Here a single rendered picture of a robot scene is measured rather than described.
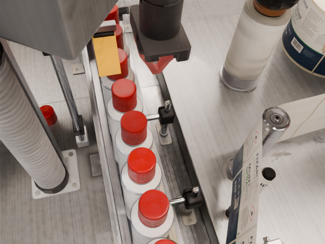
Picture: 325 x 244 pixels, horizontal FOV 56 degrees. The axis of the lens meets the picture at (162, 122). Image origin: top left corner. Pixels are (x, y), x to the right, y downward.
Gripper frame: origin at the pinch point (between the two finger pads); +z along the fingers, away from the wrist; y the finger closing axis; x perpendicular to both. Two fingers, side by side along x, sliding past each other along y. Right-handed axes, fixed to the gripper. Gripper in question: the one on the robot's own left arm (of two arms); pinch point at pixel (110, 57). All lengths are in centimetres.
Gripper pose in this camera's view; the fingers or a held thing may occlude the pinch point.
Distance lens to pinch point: 64.0
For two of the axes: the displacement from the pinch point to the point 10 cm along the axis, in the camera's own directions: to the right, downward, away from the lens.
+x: -2.3, -3.5, 9.1
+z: 1.4, 9.1, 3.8
